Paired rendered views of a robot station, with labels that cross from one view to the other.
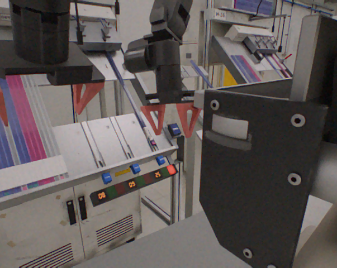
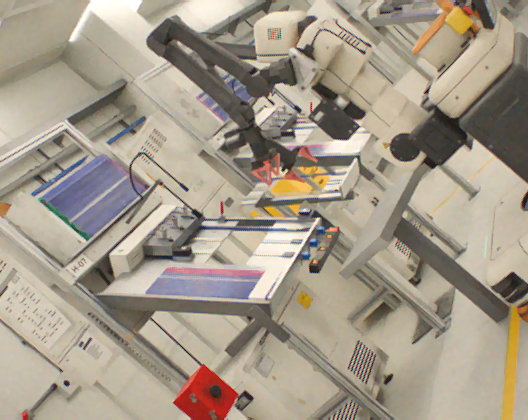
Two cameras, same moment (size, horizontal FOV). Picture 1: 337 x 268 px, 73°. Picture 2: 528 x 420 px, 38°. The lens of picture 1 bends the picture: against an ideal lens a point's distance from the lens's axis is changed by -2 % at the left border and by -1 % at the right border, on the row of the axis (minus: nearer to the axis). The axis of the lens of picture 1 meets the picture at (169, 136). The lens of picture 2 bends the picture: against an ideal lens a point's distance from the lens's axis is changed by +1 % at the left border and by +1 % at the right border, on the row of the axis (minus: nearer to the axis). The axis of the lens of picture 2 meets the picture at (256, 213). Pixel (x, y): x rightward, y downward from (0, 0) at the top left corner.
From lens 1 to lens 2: 2.43 m
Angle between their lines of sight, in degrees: 25
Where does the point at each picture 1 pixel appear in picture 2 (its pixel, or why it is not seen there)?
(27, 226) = (296, 381)
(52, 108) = not seen: outside the picture
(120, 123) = (271, 238)
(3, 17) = (133, 259)
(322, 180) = (338, 104)
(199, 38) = (222, 175)
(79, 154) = (276, 261)
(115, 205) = (336, 336)
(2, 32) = (140, 269)
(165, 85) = (285, 154)
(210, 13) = (212, 145)
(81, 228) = not seen: hidden behind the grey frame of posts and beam
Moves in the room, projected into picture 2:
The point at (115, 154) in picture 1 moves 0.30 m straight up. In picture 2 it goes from (293, 247) to (237, 199)
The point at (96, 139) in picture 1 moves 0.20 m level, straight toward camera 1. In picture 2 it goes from (272, 252) to (294, 231)
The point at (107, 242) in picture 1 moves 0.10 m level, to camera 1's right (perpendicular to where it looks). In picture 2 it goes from (368, 377) to (381, 359)
